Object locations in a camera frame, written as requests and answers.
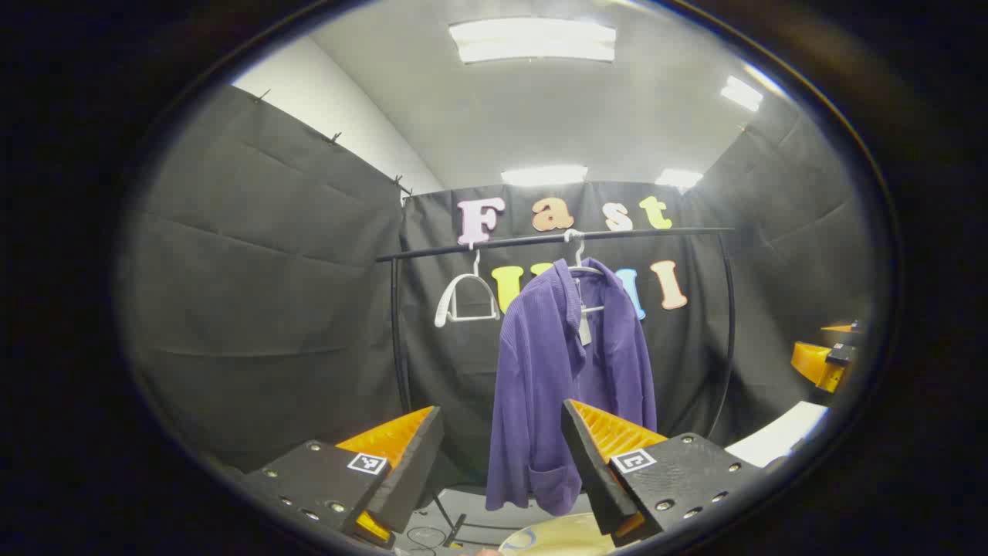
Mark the large ceiling light panel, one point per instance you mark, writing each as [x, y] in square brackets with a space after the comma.
[532, 40]

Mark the purple knit cardigan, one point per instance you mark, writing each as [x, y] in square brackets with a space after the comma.
[540, 363]

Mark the white plastic hanger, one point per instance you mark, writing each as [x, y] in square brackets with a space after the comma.
[580, 266]
[467, 286]

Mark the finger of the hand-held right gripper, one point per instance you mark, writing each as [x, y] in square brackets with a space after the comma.
[841, 329]
[814, 364]

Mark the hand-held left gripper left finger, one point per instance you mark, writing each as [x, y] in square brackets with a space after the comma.
[413, 471]

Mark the black metal clothes rack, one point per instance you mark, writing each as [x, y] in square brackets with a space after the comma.
[478, 245]

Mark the black backdrop cloth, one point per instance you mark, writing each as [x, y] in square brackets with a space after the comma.
[270, 293]

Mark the beige laundry hamper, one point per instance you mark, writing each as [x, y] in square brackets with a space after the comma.
[556, 538]

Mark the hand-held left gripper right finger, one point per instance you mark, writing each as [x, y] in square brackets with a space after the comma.
[590, 471]

